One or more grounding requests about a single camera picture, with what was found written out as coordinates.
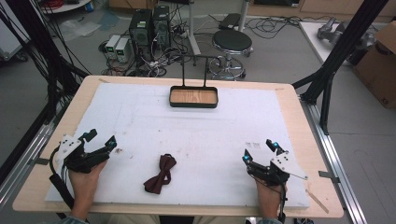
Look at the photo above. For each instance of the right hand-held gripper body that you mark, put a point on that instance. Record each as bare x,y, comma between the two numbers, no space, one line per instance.
277,171

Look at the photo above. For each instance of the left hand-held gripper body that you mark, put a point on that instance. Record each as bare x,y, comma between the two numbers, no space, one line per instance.
74,157

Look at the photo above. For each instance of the dark red bow tie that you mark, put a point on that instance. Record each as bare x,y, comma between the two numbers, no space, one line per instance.
162,175

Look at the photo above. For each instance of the black stand with wooden tray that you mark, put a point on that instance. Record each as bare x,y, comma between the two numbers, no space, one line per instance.
193,97

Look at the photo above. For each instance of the person's right hand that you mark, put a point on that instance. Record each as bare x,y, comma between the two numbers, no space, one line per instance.
269,199

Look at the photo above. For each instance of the person's left hand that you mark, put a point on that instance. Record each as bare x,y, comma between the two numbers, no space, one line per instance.
83,186

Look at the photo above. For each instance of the metal table clamp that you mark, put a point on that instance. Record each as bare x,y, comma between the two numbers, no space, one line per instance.
39,161
328,176

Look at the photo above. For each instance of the thin wooden stick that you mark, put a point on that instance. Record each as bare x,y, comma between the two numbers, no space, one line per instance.
317,201

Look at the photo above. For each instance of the white foam mat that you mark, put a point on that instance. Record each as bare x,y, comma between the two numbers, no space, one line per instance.
186,137

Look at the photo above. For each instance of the white power supply unit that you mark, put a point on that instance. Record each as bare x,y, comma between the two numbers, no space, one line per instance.
122,49
112,46

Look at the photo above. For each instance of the black round stool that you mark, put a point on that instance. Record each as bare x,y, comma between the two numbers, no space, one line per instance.
232,41

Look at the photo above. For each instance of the black computer tower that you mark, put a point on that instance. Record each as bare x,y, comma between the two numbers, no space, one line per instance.
162,28
140,32

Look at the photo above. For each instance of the brown cardboard box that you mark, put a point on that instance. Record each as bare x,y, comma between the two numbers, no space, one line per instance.
378,68

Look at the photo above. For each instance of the white desk leg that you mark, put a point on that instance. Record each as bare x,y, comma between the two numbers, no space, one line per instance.
243,14
193,28

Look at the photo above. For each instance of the aluminium rail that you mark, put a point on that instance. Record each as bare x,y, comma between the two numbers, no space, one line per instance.
336,161
25,161

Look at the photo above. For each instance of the black metal frame post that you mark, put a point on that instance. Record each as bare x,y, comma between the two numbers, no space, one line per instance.
339,53
40,46

